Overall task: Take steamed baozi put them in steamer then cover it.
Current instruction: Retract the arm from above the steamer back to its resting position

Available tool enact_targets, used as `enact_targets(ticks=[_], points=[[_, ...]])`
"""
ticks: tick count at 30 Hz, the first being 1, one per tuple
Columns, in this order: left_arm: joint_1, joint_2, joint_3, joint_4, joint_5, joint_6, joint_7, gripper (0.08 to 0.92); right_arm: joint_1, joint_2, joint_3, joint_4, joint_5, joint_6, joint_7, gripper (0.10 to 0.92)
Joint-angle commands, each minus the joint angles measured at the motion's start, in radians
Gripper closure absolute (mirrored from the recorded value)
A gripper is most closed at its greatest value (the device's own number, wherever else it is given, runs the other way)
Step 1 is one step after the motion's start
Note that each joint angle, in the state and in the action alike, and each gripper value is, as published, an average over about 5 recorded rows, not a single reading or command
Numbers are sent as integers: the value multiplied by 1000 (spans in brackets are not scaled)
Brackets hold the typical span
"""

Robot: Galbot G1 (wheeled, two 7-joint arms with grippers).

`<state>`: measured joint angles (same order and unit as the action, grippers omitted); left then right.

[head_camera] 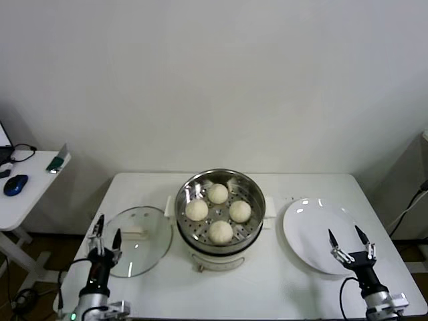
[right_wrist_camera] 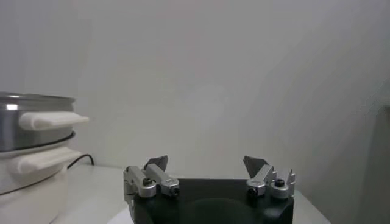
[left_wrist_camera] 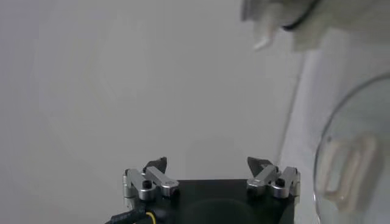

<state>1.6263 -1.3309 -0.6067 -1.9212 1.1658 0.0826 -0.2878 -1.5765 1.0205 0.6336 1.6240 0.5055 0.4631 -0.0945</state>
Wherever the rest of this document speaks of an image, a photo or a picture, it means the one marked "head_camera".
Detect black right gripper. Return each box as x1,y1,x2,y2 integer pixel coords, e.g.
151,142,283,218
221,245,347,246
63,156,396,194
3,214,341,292
327,225,386,296

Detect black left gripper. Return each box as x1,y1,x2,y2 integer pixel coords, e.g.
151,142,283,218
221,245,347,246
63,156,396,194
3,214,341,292
87,213,124,295

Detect glass lid with cream handle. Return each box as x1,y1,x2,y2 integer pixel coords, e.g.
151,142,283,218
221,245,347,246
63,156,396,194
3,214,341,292
100,205,174,278

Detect white steamed baozi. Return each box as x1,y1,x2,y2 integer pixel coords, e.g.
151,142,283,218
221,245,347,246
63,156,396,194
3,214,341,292
208,220,234,245
229,200,252,223
185,199,209,221
207,183,229,204

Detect stainless steel steamer basket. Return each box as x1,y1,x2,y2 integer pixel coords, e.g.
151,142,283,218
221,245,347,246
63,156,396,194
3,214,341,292
164,169,276,250

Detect white round plate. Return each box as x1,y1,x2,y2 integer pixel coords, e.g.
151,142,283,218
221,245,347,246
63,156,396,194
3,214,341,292
282,197,369,276

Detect white side table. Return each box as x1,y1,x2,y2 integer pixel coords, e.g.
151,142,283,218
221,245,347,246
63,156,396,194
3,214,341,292
0,149,73,295

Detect green flat device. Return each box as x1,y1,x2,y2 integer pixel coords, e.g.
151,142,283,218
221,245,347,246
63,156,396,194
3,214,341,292
45,143,70,174

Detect blue computer mouse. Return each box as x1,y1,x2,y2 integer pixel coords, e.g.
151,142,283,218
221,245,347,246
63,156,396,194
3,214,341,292
3,174,29,197

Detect laptop computer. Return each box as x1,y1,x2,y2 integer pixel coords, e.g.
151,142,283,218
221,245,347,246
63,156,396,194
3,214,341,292
0,118,16,167

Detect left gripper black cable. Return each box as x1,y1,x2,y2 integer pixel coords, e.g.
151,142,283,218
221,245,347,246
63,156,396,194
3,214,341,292
56,259,91,312

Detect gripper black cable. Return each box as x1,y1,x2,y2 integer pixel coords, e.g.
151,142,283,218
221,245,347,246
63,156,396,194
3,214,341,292
56,259,91,312
339,276,364,321

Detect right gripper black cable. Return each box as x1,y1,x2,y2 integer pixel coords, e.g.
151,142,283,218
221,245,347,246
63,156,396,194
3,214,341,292
339,276,364,321

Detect white power cable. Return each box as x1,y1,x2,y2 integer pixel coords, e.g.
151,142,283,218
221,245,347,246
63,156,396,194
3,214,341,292
387,190,426,235

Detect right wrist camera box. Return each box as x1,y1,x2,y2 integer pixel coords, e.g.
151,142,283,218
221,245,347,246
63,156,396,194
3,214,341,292
389,293,411,314

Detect black floor cables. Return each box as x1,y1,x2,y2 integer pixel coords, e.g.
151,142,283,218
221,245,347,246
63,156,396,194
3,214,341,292
9,286,58,317

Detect black cable on side table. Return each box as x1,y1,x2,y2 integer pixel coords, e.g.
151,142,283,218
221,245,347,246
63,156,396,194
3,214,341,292
9,142,37,164

